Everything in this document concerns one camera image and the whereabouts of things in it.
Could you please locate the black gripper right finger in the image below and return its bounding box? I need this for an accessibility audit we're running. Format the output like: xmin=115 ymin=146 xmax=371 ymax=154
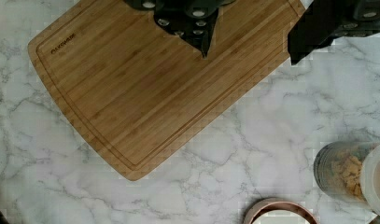
xmin=288 ymin=0 xmax=380 ymax=65

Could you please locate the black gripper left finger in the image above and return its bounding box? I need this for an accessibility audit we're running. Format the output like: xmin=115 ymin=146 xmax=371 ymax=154
xmin=123 ymin=0 xmax=236 ymax=58

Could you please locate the bamboo cutting board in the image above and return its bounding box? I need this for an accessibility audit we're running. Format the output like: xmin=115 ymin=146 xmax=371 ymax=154
xmin=28 ymin=0 xmax=304 ymax=181

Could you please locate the clear jar with brown contents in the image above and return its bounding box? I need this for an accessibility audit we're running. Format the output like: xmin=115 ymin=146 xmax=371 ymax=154
xmin=314 ymin=142 xmax=380 ymax=224

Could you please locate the copper rimmed round container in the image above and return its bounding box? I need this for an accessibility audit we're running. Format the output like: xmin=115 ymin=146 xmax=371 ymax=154
xmin=243 ymin=198 xmax=320 ymax=224

